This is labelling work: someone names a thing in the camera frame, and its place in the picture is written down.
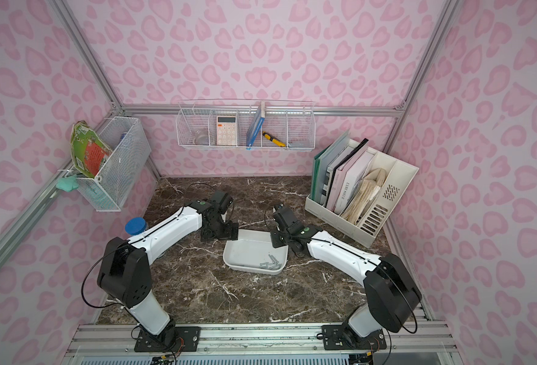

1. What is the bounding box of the yellow utility knife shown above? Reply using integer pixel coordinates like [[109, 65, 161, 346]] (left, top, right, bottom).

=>
[[262, 132, 287, 148]]

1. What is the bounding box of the green red snack bag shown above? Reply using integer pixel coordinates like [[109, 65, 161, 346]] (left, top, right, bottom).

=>
[[70, 120, 113, 179]]

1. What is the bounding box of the white wire wall basket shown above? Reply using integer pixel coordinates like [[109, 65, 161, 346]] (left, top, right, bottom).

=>
[[176, 99, 317, 151]]

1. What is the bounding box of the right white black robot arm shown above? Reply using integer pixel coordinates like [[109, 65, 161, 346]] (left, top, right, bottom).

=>
[[270, 203, 422, 338]]

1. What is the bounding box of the beige paper bundle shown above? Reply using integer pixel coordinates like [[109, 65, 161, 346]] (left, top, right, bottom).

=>
[[341, 168, 387, 225]]

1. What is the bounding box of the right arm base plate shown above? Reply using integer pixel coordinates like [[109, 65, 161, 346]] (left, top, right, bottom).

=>
[[316, 324, 387, 352]]

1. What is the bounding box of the white pink calculator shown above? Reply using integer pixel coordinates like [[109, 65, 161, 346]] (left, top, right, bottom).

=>
[[216, 116, 237, 146]]

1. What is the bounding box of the blue lid clear jar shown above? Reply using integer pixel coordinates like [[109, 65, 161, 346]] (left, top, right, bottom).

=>
[[125, 217, 148, 236]]

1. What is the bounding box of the pile of silver screws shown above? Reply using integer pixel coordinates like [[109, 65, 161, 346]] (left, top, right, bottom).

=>
[[259, 255, 283, 271]]

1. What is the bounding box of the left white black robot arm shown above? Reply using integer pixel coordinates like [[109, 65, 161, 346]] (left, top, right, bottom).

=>
[[97, 191, 239, 342]]

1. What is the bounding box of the mint green wall hook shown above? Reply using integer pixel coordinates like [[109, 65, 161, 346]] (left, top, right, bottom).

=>
[[55, 176, 79, 193]]

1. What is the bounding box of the white file organizer rack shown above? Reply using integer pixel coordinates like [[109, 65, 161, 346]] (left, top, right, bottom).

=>
[[305, 148, 419, 247]]

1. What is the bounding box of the blue book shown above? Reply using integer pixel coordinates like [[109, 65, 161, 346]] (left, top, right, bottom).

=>
[[246, 100, 265, 148]]

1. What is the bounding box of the white mesh side basket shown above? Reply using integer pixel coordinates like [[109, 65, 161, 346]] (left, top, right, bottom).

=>
[[77, 116, 151, 212]]

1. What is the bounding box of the green folder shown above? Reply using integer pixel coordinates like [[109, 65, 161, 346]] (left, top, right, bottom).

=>
[[310, 131, 350, 203]]

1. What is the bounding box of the white plastic storage tray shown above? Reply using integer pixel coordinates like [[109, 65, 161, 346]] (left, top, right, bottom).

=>
[[223, 229, 288, 275]]

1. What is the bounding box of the pink white book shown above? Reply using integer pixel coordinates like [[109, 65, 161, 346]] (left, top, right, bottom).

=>
[[326, 144, 375, 215]]

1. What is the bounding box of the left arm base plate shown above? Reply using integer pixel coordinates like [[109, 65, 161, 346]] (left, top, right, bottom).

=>
[[134, 324, 202, 354]]

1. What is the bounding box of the clear tape roll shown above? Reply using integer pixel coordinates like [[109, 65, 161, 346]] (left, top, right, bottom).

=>
[[193, 129, 210, 146]]

